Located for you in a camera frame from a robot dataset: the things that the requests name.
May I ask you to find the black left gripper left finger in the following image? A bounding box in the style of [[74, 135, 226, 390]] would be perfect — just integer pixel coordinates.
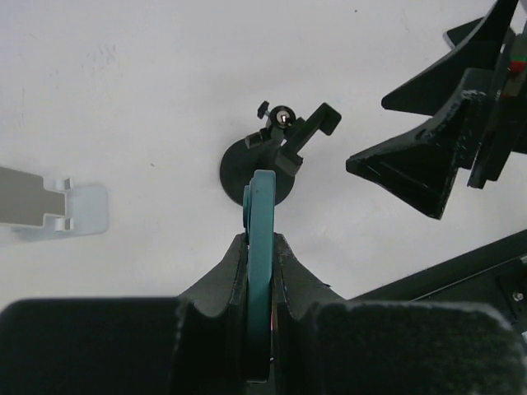
[[1, 235, 247, 394]]

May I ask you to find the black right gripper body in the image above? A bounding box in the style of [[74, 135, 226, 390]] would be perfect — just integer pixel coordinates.
[[467, 16, 526, 189]]

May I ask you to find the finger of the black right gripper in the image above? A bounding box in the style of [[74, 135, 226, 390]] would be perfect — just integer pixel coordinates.
[[381, 0, 518, 116], [346, 90, 482, 220]]

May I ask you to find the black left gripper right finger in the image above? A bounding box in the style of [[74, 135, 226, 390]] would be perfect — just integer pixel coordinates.
[[274, 235, 526, 394]]

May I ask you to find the green phone black screen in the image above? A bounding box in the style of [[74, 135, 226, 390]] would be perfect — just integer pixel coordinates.
[[243, 170, 276, 383]]

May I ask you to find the black phone stand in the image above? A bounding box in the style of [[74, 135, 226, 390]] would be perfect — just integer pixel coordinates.
[[219, 101, 342, 206]]

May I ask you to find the white phone face down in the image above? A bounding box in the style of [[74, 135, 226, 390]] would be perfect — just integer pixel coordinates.
[[1, 167, 110, 246]]

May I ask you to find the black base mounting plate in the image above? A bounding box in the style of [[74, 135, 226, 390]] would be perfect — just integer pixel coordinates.
[[347, 228, 527, 334]]

